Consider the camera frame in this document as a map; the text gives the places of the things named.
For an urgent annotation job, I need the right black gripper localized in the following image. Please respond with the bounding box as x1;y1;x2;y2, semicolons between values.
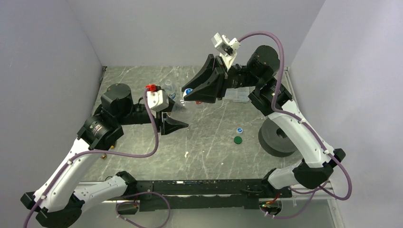
182;54;262;104

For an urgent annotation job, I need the blue label water bottle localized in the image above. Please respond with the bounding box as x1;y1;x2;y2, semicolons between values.
163;79;177;101

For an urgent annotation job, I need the green bottle cap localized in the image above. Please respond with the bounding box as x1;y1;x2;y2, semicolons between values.
233;136;243;144

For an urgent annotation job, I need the clear unlabeled plastic bottle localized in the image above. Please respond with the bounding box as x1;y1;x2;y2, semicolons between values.
170;94;196;123

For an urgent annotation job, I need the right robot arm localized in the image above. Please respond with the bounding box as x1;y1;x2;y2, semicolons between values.
182;45;345;197

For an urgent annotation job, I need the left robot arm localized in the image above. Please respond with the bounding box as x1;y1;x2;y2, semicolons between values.
20;84;188;228

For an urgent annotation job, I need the clear plastic organizer box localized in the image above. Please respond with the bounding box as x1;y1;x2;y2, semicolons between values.
224;87;249;103

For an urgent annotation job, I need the black round disc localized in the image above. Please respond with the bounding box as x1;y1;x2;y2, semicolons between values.
258;119;297;157

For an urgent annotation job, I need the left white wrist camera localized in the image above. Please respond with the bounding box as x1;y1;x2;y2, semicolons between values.
145;84;169;112

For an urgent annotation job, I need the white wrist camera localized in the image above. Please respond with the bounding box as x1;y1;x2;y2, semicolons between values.
145;84;169;112
211;33;240;71

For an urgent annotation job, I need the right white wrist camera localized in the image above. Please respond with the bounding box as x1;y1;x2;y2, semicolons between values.
211;33;240;71

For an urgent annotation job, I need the black base frame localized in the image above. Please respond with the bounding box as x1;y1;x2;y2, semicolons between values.
113;179;292;212

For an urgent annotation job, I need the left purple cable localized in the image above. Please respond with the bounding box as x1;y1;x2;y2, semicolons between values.
22;89;172;228

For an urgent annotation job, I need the purple cable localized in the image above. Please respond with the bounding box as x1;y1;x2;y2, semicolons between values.
238;30;353;220
22;89;172;228

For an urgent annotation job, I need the aluminium rail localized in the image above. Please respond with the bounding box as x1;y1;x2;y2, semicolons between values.
72;178;330;203

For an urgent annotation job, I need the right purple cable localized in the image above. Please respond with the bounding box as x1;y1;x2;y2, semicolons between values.
238;30;353;220

